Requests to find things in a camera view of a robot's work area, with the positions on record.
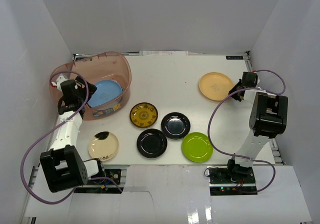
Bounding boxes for blue table label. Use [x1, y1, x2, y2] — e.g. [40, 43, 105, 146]
[226, 56, 244, 60]

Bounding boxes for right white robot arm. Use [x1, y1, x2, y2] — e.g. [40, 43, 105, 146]
[225, 72, 289, 183]

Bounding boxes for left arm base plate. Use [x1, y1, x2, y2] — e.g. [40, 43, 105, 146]
[88, 168, 123, 191]

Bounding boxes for papers at table back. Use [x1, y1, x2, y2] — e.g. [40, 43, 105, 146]
[139, 51, 189, 56]

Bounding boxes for yellow patterned brown plate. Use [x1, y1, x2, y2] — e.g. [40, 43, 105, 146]
[129, 102, 159, 128]

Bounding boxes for light blue plate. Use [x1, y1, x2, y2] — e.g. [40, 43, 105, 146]
[87, 80, 123, 107]

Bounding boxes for glossy black plate upper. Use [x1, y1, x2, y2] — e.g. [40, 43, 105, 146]
[161, 112, 191, 140]

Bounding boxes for peach orange plate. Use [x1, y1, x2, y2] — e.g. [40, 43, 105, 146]
[198, 72, 234, 101]

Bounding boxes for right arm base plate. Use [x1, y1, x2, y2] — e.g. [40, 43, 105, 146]
[203, 166, 257, 196]

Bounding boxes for glossy black plate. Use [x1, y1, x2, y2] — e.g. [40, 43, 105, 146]
[161, 112, 191, 140]
[136, 128, 168, 159]

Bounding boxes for cream plate with ink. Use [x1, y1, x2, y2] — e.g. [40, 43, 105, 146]
[88, 131, 120, 161]

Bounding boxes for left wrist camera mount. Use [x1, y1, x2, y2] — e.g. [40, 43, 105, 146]
[51, 74, 68, 92]

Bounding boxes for lime green plate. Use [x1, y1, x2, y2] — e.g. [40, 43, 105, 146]
[181, 132, 214, 163]

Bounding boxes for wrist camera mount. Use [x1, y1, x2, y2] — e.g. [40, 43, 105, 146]
[51, 74, 68, 92]
[252, 70, 260, 87]

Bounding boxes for pink translucent plastic bin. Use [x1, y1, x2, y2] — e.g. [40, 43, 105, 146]
[52, 52, 132, 120]

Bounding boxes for glossy black plate lower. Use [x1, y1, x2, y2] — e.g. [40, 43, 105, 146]
[136, 128, 168, 159]

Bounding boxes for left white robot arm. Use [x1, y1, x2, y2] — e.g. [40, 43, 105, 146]
[40, 74, 106, 192]

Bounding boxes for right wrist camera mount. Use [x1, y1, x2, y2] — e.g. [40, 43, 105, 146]
[252, 70, 260, 87]

